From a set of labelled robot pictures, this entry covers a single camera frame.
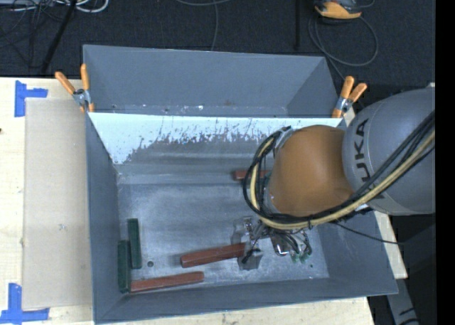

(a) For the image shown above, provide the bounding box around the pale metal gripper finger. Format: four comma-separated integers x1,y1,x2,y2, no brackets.
231,217,258,245
237,248,264,272

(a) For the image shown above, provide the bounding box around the red-brown block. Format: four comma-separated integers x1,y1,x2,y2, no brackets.
129,270,205,294
179,242,247,269
232,169,271,181

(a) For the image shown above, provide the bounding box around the grey metal bin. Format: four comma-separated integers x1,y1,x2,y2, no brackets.
82,44,400,325

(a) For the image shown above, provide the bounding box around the dark green flat block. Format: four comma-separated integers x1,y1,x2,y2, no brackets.
127,218,144,270
117,240,132,294

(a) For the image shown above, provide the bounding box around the pale wood flat board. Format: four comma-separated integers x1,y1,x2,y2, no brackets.
21,97,94,312

